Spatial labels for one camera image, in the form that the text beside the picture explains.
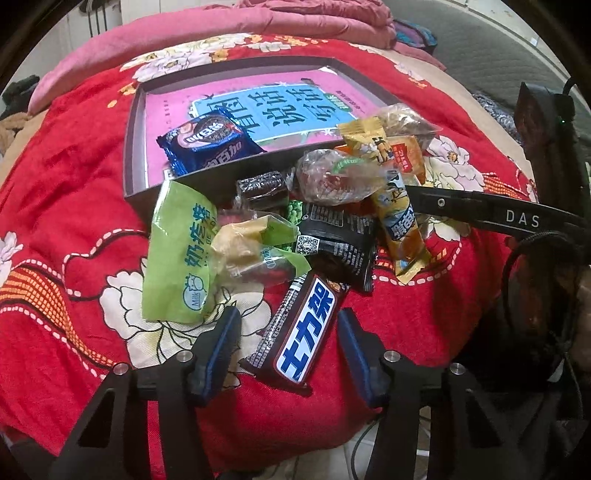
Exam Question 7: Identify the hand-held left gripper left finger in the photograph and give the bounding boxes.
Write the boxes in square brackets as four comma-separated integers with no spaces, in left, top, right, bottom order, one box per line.
[48,307,243,480]

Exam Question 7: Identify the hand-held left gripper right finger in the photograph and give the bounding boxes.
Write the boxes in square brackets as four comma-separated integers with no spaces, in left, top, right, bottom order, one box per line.
[337,308,539,480]

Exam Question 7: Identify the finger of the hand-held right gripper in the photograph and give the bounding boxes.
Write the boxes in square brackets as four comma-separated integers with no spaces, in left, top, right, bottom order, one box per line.
[405,184,505,234]

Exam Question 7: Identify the long yellow snack packet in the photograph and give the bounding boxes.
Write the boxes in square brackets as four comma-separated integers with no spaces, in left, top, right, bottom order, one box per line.
[369,168,432,287]

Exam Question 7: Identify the orange snack packet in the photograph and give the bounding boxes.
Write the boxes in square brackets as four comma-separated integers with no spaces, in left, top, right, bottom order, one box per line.
[333,135,428,186]

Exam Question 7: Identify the brown chocolate bar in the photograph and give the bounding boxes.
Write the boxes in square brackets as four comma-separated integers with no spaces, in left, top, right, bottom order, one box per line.
[239,272,348,393]

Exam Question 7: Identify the clear bag of brown snack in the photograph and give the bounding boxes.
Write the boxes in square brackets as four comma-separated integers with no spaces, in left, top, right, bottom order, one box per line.
[376,102,441,139]

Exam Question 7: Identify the short yellow cartoon snack packet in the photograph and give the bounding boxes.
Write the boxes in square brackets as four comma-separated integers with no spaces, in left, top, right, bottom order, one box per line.
[337,116,395,166]

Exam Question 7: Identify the black pea snack packet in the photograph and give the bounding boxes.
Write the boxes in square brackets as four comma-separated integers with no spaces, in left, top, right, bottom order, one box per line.
[286,200,379,294]

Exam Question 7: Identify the green milk candy packet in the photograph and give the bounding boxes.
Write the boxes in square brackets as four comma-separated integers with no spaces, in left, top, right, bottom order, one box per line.
[142,180,311,324]

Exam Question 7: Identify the clear red pastry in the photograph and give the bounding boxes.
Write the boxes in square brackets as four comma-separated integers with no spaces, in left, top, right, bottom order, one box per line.
[293,148,386,206]

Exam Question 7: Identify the dark sandwich cookie clear wrapper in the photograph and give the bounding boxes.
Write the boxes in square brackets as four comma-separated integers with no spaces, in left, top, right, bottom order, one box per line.
[235,171,289,210]

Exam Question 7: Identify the blue cookie packet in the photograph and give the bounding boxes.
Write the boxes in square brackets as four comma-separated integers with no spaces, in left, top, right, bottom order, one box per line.
[157,107,266,178]

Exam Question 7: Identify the grey shallow cardboard box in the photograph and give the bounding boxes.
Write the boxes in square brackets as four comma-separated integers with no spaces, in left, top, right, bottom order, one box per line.
[124,56,407,217]

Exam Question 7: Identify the black and white patterned cloth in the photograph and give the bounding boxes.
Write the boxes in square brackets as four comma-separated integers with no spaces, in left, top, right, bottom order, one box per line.
[473,90,525,144]

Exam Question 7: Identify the grey quilted bed pad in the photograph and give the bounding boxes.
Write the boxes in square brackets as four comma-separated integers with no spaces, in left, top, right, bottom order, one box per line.
[383,0,571,123]

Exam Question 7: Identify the purple and teal clothes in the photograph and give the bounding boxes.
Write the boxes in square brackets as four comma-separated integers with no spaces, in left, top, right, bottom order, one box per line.
[394,18,437,54]

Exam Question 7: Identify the red floral blanket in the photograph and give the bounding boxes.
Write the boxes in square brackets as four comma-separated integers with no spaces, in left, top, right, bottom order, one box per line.
[0,32,541,472]

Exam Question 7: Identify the pink book with blue panel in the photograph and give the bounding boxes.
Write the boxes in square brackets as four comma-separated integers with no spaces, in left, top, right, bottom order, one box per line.
[145,67,384,185]

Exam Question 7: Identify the brown fuzzy cloth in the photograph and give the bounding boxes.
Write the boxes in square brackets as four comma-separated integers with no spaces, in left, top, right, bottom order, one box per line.
[0,113,33,158]

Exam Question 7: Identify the pink quilt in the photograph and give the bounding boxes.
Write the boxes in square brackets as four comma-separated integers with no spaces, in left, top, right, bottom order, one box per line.
[28,0,448,116]

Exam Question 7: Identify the dark clothes pile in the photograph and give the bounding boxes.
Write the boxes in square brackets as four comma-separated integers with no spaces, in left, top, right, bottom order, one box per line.
[0,76,40,121]

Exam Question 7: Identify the black metal coat stand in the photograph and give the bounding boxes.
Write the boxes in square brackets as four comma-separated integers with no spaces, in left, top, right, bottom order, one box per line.
[90,0,109,44]

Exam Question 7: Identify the black cable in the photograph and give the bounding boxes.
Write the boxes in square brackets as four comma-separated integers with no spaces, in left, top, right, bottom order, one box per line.
[501,230,591,402]

